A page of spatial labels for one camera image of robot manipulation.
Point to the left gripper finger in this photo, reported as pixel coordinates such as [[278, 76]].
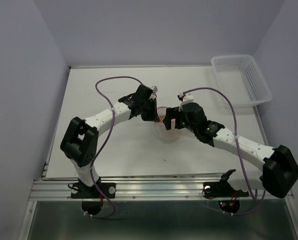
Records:
[[154, 114], [146, 115]]

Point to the white plastic basket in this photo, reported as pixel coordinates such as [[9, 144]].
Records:
[[240, 79]]

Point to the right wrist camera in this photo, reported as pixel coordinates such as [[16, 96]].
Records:
[[185, 98]]

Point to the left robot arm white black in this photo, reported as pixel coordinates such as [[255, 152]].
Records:
[[80, 141]]

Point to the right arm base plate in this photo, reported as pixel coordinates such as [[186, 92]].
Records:
[[221, 188]]

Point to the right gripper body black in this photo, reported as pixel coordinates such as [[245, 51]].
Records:
[[191, 126]]

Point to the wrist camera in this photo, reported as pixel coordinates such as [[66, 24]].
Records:
[[155, 89], [185, 98]]

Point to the white mesh laundry bag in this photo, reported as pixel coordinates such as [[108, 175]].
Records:
[[162, 133]]

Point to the beige bra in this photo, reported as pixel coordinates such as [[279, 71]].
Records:
[[161, 118]]

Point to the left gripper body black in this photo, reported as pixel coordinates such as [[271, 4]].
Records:
[[144, 104]]

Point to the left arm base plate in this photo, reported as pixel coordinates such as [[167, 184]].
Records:
[[81, 191]]

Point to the aluminium rail frame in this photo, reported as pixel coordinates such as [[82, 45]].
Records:
[[158, 182]]

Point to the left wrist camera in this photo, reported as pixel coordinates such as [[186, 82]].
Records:
[[155, 89]]

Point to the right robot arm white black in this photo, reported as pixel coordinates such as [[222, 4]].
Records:
[[277, 165]]

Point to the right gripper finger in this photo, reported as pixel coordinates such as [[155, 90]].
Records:
[[169, 116], [179, 120]]

